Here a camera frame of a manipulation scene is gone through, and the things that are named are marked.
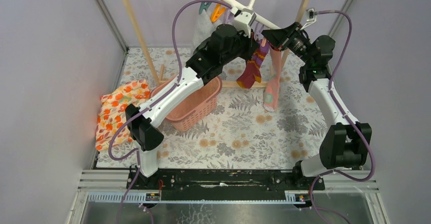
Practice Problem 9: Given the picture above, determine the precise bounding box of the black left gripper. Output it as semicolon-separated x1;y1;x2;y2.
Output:
217;24;255;64

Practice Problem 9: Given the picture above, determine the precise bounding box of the purple clothespin left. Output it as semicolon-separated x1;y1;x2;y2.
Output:
223;9;232;24

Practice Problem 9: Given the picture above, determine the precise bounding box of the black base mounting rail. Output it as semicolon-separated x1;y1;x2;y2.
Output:
126;168;325;194

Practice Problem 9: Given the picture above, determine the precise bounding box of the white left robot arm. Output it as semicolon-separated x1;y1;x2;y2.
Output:
126;24;259;189

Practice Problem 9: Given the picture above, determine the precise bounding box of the orange clothespin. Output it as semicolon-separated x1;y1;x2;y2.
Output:
210;4;226;23

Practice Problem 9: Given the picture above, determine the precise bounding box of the grey slotted cable duct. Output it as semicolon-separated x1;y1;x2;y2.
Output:
87;190;309;205

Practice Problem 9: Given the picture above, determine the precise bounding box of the floral patterned table mat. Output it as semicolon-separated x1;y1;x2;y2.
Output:
95;47;353;170

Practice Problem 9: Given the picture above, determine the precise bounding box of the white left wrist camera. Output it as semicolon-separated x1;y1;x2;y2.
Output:
232;8;256;38

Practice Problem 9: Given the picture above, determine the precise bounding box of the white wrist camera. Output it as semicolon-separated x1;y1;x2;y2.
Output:
300;8;317;30
232;8;256;38

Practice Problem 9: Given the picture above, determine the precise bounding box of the pink hanging sock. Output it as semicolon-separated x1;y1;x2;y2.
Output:
264;48;282;112

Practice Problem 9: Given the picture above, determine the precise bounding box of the teal clothespin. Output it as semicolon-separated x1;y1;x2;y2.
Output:
199;0;211;15

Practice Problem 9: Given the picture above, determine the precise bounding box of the purple clothespin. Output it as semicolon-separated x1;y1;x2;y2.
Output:
223;9;232;24
254;22;265;41

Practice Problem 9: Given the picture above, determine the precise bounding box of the purple striped sock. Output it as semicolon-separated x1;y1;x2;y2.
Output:
236;38;270;89

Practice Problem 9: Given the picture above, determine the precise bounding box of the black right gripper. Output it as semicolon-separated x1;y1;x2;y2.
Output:
260;23;312;66

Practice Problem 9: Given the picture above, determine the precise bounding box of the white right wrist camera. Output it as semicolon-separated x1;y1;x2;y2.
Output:
300;8;317;30

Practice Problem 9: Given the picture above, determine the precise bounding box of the purple clothespin middle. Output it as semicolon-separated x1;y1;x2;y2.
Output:
254;22;265;41

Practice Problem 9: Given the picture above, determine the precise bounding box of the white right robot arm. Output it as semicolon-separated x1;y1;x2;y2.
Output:
262;22;376;189

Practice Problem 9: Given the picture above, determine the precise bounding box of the grey hanging towel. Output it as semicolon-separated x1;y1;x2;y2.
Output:
190;11;222;55

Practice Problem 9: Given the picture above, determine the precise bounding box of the pink plastic laundry basket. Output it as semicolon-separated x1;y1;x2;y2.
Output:
165;77;222;132

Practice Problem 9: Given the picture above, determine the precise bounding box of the orange floral cloth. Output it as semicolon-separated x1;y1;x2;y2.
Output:
95;79;150;152

